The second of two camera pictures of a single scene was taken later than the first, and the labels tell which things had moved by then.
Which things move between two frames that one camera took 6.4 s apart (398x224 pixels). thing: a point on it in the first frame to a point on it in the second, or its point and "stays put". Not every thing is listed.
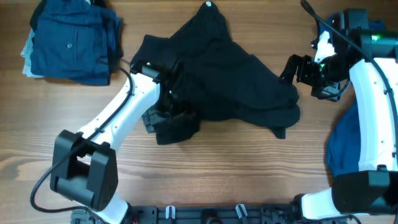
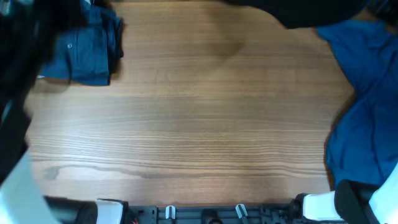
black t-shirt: [208, 75] to [296, 14]
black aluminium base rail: [201, 214] stays put
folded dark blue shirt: [75, 40] stays put
